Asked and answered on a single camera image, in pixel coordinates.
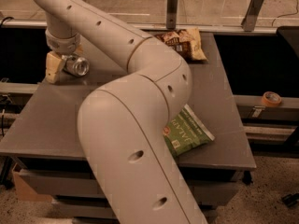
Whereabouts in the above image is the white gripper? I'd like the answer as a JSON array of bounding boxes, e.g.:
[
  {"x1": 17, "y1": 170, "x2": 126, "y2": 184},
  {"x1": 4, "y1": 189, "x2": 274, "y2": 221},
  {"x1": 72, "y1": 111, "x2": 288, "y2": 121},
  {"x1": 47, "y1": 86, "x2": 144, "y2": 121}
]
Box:
[{"x1": 45, "y1": 30, "x2": 84, "y2": 84}]

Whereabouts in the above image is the silver green 7up can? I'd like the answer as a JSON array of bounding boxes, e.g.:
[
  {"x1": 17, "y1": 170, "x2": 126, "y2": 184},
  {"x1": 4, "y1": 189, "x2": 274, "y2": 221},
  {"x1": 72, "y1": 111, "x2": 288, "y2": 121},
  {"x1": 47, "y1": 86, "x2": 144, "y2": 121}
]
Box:
[{"x1": 64, "y1": 54, "x2": 90, "y2": 77}]

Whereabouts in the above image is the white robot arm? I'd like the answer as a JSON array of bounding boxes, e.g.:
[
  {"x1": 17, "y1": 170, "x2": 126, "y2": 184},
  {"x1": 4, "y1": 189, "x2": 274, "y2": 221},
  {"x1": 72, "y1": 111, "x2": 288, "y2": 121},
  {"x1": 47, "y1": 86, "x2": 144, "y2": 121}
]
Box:
[{"x1": 34, "y1": 0, "x2": 207, "y2": 224}]

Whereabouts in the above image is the brown yellow snack bag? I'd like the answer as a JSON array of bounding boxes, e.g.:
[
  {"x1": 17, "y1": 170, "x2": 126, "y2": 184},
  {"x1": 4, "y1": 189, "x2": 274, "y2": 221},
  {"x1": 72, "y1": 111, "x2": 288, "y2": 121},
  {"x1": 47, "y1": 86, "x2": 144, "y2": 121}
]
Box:
[{"x1": 155, "y1": 28, "x2": 206, "y2": 61}]

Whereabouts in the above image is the green Kettle chips bag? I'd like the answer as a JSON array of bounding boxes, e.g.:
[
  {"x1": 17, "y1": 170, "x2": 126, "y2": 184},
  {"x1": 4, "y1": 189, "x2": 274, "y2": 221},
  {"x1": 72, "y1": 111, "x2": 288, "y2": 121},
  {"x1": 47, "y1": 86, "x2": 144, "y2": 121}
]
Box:
[{"x1": 164, "y1": 105, "x2": 215, "y2": 157}]

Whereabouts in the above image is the orange tape roll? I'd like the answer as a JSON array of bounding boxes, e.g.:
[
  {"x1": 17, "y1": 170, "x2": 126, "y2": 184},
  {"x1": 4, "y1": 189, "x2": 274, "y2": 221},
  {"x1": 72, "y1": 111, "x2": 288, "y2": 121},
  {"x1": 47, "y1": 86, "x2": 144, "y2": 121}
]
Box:
[{"x1": 262, "y1": 91, "x2": 282, "y2": 107}]

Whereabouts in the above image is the black cable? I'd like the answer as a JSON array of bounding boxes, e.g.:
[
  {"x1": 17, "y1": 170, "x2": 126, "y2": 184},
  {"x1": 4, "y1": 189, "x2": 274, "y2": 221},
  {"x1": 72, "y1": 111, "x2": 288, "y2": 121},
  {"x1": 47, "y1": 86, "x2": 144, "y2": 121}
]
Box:
[{"x1": 0, "y1": 16, "x2": 15, "y2": 29}]

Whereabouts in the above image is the middle metal bracket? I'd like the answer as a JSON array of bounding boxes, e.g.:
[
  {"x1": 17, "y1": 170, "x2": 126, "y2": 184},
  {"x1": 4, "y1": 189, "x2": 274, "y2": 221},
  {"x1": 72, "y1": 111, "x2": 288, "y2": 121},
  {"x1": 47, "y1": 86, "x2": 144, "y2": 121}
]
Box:
[{"x1": 166, "y1": 0, "x2": 178, "y2": 29}]

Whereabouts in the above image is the metal bracket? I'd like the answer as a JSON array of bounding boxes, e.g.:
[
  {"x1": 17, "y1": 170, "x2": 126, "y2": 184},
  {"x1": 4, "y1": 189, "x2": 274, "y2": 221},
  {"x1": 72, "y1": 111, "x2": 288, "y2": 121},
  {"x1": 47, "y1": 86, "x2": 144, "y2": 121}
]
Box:
[
  {"x1": 166, "y1": 0, "x2": 178, "y2": 29},
  {"x1": 241, "y1": 0, "x2": 264, "y2": 32}
]

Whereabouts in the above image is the right metal bracket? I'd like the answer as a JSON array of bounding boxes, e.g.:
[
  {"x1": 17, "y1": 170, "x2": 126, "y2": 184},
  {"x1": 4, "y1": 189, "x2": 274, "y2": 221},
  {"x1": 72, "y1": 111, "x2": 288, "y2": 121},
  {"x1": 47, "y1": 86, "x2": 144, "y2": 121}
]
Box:
[{"x1": 241, "y1": 0, "x2": 264, "y2": 32}]

